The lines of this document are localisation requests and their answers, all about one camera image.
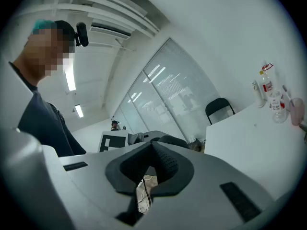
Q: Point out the camouflage bag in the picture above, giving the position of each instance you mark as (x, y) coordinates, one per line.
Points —
(195, 146)

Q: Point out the person's head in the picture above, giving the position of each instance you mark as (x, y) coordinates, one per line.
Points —
(43, 54)

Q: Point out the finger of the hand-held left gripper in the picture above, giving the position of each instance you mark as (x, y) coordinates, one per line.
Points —
(153, 135)

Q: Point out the white plastic bottle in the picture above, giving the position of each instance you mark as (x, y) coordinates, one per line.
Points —
(258, 95)

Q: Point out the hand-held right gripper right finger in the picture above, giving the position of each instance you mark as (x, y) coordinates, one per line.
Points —
(204, 195)

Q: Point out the white air conditioner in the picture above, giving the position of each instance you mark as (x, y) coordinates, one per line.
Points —
(110, 29)

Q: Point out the black folding chair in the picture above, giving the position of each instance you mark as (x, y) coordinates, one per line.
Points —
(217, 104)

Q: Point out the black head-mounted camera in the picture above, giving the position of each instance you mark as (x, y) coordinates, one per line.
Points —
(82, 35)

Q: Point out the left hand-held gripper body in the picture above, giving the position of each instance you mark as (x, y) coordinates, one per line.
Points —
(115, 141)

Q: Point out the clear bag with red trim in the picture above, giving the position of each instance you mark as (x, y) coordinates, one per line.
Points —
(268, 67)

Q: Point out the glass partition with blinds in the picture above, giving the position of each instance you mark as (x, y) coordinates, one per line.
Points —
(172, 92)

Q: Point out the clear bottle with red label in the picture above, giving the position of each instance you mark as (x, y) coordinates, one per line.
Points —
(266, 85)

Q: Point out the metal clamp tool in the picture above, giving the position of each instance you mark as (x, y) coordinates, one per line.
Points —
(303, 130)

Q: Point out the toothbrush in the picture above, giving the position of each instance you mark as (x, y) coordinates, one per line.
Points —
(286, 93)

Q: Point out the short ceiling light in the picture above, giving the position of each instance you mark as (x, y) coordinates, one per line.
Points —
(79, 111)

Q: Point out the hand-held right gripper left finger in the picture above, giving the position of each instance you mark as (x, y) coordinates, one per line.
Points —
(100, 188)

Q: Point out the pink cup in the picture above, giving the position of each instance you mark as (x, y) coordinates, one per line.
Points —
(297, 111)

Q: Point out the long ceiling light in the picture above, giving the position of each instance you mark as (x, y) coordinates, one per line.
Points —
(70, 77)

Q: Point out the person's dark shirt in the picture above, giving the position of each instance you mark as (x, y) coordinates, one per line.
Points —
(45, 123)

